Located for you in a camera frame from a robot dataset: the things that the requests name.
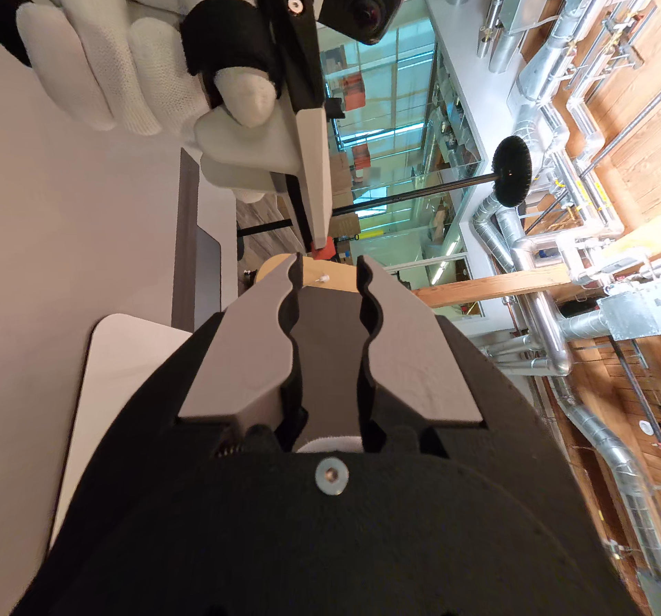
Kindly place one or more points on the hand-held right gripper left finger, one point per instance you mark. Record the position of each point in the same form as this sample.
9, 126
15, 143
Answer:
237, 363

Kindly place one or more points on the cardboard box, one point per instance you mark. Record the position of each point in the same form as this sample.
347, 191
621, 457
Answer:
343, 223

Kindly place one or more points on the red box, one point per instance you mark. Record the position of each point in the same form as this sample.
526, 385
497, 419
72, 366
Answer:
354, 92
361, 156

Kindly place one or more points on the large rectangular silver duct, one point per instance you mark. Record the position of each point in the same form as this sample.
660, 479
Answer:
630, 316

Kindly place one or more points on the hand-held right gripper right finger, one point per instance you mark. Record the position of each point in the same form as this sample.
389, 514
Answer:
423, 363

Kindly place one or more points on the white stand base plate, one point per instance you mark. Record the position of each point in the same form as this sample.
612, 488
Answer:
124, 368

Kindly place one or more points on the yellow tube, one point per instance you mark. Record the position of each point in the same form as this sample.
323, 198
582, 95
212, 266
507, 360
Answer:
374, 233

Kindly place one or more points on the person's left hand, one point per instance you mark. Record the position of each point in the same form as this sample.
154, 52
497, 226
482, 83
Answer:
103, 48

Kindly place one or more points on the small red cube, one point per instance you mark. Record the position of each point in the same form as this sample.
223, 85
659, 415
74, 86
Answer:
324, 250

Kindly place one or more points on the spiral silver air duct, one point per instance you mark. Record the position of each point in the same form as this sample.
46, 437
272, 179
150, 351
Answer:
609, 450

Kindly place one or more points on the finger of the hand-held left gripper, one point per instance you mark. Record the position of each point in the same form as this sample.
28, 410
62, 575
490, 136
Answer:
315, 172
242, 179

